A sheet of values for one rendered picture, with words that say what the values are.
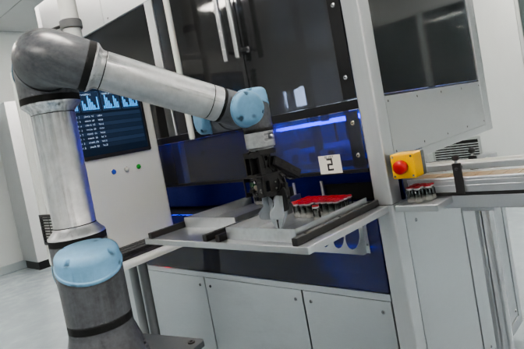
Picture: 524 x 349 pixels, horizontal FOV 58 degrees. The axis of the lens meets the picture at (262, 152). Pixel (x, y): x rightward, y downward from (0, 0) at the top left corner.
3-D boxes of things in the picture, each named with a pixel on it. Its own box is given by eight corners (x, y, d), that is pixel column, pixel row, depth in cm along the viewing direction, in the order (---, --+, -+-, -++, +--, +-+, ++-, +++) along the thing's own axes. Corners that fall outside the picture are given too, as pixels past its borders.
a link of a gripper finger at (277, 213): (267, 234, 117) (261, 199, 117) (282, 228, 122) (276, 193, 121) (277, 234, 115) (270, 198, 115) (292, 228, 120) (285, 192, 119)
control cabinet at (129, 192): (150, 230, 219) (116, 62, 215) (177, 230, 207) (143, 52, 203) (44, 267, 180) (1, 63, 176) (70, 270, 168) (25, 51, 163)
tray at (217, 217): (251, 203, 190) (249, 195, 190) (302, 202, 173) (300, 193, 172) (185, 227, 166) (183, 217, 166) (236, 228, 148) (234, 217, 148)
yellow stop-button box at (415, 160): (404, 174, 142) (400, 151, 142) (427, 173, 137) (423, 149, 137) (392, 179, 137) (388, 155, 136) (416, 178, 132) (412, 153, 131)
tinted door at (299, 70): (256, 118, 172) (227, -43, 169) (358, 98, 143) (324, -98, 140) (255, 118, 172) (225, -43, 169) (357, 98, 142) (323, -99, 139)
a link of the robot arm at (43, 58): (19, 2, 79) (272, 86, 100) (19, 21, 89) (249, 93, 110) (1, 68, 77) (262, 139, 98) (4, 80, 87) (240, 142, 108)
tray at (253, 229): (301, 209, 159) (299, 199, 159) (368, 209, 141) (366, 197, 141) (227, 239, 134) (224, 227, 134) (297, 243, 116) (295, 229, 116)
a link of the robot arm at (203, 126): (204, 99, 105) (248, 93, 110) (188, 105, 115) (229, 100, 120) (210, 134, 105) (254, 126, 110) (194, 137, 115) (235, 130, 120)
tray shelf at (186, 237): (244, 209, 194) (242, 204, 194) (401, 205, 146) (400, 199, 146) (145, 244, 159) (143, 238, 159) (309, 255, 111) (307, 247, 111)
